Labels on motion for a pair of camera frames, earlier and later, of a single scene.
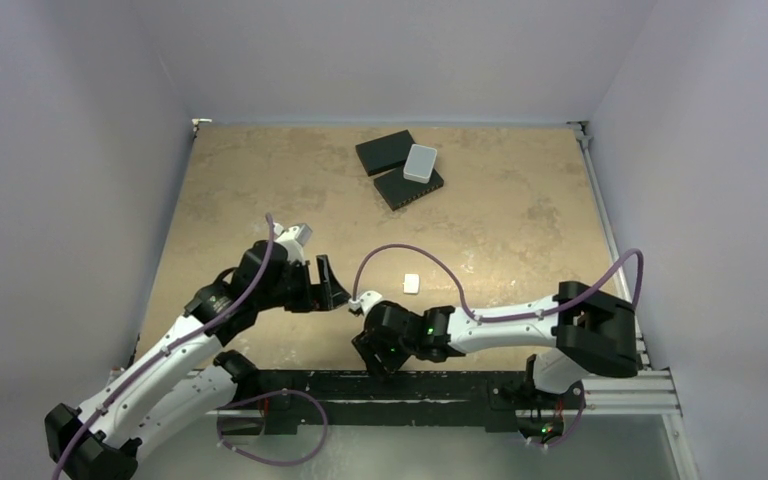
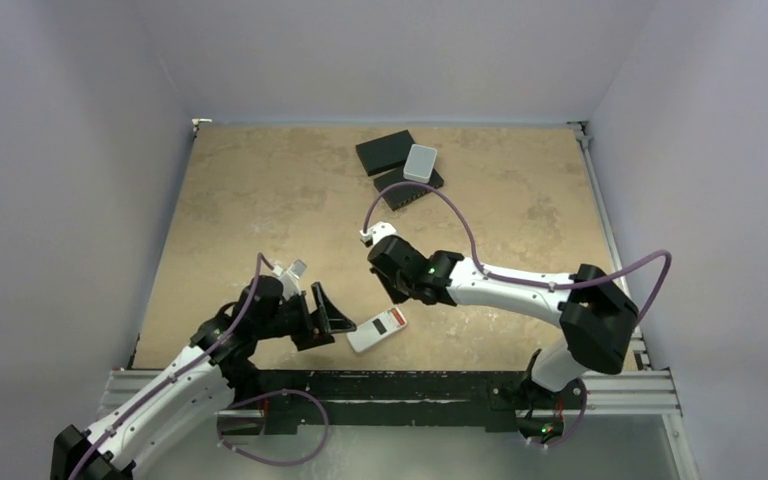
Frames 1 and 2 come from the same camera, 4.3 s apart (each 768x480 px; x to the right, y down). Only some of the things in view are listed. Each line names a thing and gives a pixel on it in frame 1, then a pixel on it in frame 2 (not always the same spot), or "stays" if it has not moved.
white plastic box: x=419 y=163 stays
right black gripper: x=371 y=350 -> x=384 y=266
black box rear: x=385 y=151 stays
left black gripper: x=331 y=292 -> x=311 y=333
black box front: x=397 y=190 stays
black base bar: x=283 y=399 stays
